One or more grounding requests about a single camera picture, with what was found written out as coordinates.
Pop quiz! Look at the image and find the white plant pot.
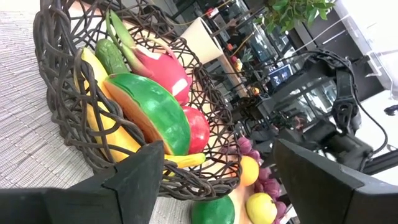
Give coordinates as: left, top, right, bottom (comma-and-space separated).
179, 17, 225, 65

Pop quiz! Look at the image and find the yellow banana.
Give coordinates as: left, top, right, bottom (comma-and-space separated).
73, 46, 206, 170

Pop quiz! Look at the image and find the black aluminium table frame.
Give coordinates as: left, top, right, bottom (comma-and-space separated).
362, 149, 398, 175

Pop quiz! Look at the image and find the green lime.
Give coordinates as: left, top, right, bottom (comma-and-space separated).
190, 195, 236, 224

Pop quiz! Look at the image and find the green leafy plant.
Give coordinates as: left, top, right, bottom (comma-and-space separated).
254, 0, 336, 35

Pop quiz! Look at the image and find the orange fruit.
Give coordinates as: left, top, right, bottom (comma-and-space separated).
231, 154, 260, 187

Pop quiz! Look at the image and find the green apple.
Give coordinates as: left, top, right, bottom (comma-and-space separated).
245, 192, 278, 224

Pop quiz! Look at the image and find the purple grape bunch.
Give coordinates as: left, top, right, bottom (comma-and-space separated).
238, 136, 289, 224

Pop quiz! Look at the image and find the grey woven placemat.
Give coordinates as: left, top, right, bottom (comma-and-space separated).
0, 11, 200, 224

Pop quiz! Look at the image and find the green cucumber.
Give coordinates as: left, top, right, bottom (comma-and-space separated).
94, 38, 131, 76

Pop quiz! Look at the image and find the small monitor screen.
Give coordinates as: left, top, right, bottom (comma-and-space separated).
267, 63, 294, 88

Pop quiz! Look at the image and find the dark wire basket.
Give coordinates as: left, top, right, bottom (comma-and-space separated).
32, 0, 243, 202

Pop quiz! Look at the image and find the pink dragon fruit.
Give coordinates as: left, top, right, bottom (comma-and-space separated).
104, 8, 211, 156

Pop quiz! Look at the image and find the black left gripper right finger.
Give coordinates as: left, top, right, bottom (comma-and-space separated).
273, 138, 398, 224

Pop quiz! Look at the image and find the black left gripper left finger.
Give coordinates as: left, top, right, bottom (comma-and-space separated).
0, 139, 165, 224

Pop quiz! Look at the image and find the person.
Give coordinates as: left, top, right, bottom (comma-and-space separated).
292, 112, 309, 131

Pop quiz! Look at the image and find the watermelon slice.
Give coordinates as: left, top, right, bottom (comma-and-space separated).
103, 72, 192, 157

